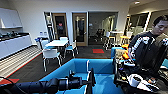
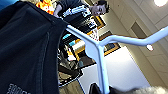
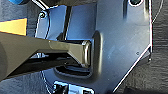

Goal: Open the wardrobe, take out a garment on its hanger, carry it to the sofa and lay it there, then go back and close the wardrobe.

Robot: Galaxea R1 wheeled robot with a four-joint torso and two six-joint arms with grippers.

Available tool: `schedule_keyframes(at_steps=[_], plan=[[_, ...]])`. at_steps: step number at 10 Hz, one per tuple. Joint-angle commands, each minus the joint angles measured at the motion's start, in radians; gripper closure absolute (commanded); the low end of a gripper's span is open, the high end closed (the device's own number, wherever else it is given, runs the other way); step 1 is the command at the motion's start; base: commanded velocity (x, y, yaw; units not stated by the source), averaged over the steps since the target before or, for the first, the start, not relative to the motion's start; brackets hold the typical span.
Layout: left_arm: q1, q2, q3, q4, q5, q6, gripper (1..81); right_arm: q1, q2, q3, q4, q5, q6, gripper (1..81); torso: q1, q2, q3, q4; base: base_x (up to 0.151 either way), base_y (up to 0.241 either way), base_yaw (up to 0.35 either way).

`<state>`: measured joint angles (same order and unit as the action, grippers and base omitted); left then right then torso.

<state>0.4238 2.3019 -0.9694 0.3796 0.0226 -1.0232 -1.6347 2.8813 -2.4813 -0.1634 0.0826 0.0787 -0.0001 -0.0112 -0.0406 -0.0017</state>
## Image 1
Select white plastic hanger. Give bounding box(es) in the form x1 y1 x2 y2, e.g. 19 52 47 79
85 59 92 94

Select large blue sofa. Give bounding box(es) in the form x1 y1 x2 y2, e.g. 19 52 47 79
37 57 127 94

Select white dining chair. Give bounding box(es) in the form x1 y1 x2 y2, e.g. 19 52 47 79
40 38 51 51
58 35 70 43
41 47 63 72
62 41 80 59

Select small blue sofa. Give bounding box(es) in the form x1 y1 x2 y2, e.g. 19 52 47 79
110 46 130 60

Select black cart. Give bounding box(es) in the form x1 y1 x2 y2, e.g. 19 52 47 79
112 48 168 94

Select orange cloth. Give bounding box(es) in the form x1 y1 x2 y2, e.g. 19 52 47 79
120 43 132 61

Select black office chair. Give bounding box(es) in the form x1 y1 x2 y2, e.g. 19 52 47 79
95 28 105 42

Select wooden glass door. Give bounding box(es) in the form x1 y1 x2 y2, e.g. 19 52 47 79
71 11 90 47

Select white high table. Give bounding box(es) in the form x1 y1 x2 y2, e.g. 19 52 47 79
105 30 125 48

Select yellow bar stool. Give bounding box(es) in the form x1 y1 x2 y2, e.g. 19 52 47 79
119 34 130 45

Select person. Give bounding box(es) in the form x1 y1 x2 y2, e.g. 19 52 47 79
127 14 168 78

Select white counter cabinets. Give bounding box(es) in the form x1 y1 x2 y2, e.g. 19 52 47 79
0 32 34 61

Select white upper cabinets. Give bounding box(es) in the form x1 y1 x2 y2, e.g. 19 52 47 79
0 7 24 30

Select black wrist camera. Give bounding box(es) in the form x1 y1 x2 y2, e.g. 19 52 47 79
67 69 76 80

